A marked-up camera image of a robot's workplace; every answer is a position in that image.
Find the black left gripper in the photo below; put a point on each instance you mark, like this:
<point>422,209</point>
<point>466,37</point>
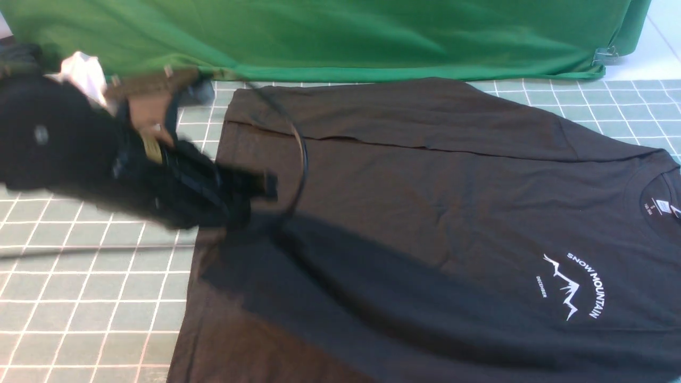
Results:
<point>180,187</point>

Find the dark gray long-sleeve shirt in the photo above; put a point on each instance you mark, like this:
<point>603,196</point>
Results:
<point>447,235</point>

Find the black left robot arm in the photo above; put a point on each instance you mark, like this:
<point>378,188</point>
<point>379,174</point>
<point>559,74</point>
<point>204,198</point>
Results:
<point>54,140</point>

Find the green backdrop cloth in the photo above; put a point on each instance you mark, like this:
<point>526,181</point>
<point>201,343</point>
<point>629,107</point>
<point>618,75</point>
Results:
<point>336,41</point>

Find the green grid cutting mat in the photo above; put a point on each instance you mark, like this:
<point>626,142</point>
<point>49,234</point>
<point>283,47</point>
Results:
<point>109,306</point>

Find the crumpled white cloth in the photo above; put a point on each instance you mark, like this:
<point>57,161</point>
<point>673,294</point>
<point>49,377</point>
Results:
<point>86,74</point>

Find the metal binder clip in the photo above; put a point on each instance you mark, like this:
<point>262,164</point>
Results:
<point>605,56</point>

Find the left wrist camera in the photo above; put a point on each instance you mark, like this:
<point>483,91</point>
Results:
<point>149,102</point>

